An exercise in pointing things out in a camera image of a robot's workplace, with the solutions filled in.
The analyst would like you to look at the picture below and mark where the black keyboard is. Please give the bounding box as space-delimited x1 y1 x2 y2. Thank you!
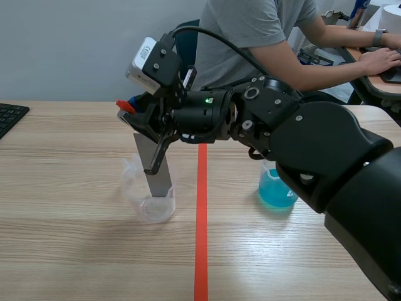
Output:
0 104 31 140

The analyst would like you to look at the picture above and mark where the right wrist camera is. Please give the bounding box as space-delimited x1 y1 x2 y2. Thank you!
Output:
125 36 161 95

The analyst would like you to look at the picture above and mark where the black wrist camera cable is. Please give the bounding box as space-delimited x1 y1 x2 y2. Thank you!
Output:
170 26 269 80

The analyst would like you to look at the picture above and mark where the dark blue chair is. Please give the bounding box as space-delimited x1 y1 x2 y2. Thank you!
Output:
174 19 201 92

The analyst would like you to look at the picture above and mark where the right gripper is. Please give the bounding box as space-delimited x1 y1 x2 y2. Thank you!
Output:
117 33 234 176

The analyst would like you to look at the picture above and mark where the empty clear plastic beaker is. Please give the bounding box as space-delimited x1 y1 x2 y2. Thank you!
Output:
120 153 178 224

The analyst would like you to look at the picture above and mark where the person's hand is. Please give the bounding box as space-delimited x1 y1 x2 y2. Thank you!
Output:
358 48 401 77

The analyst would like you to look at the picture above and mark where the wooden desk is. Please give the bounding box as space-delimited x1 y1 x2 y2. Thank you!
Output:
340 26 401 103

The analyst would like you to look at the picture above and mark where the clear beaker with blue liquid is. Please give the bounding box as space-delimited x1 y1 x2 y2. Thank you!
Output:
258 158 299 208

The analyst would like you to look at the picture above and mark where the person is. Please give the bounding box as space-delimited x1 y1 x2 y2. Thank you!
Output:
194 0 401 92

